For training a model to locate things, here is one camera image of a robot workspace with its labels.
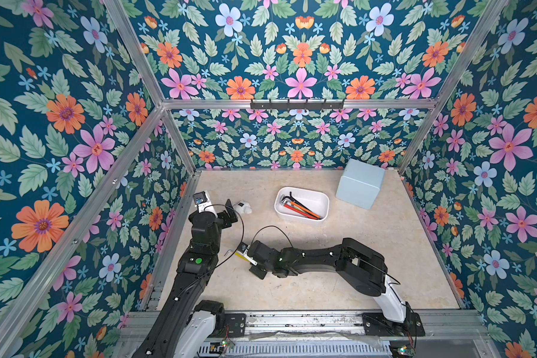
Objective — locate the black hook rail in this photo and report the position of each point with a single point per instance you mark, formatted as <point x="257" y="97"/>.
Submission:
<point x="302" y="104"/>

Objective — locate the yellow hex key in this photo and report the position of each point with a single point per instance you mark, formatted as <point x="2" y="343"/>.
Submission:
<point x="241" y="256"/>

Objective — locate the white slotted cable duct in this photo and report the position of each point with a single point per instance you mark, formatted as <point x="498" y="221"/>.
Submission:
<point x="293" y="349"/>

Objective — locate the light blue cube box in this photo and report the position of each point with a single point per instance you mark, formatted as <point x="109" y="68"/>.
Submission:
<point x="360" y="184"/>

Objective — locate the red hex key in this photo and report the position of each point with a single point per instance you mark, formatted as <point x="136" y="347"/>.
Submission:
<point x="301" y="212"/>

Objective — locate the small white figurine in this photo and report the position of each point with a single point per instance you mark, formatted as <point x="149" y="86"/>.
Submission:
<point x="243" y="208"/>

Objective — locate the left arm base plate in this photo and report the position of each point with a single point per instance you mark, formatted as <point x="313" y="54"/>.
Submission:
<point x="226" y="323"/>

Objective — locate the orange hex key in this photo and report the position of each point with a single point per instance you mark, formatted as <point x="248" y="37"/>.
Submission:
<point x="306" y="206"/>

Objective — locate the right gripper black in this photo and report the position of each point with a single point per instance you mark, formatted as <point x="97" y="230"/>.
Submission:
<point x="256" y="258"/>

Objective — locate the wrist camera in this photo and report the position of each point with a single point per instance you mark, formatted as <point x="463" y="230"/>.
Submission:
<point x="202" y="201"/>
<point x="244" y="248"/>

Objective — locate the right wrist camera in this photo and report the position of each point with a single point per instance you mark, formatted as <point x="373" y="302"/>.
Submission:
<point x="244" y="248"/>

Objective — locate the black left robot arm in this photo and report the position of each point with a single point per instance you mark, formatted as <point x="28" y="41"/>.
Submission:
<point x="184" y="322"/>

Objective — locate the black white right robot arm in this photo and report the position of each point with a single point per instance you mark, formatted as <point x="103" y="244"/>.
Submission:
<point x="361" y="267"/>

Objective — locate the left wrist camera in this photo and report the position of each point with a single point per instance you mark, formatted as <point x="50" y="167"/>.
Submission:
<point x="202" y="201"/>

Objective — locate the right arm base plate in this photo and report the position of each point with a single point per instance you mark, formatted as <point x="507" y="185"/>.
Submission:
<point x="375" y="324"/>

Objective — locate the large black hex key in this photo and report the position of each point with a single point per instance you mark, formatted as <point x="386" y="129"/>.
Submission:
<point x="284" y="201"/>

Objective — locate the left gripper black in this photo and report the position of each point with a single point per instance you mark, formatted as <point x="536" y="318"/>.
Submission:
<point x="225" y="222"/>

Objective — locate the white storage box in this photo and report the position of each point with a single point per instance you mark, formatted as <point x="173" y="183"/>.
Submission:
<point x="314" y="200"/>

